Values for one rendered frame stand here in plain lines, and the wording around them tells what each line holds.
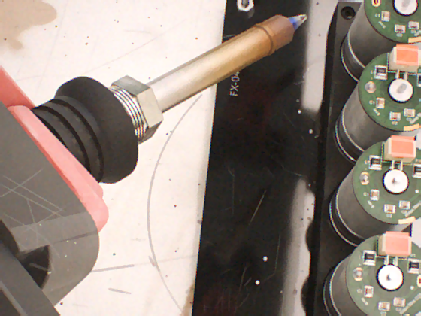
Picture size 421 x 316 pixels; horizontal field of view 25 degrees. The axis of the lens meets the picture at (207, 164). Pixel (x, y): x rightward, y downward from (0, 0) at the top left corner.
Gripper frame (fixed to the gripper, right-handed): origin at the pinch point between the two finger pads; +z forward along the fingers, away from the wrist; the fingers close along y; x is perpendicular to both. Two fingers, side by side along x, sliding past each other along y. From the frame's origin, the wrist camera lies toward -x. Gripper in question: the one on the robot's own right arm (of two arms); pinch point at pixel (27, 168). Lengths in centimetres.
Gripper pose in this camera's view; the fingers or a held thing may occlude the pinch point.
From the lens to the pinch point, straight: 19.9
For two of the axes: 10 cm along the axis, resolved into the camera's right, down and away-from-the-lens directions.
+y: -6.3, -7.5, 1.8
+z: 3.2, -0.5, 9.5
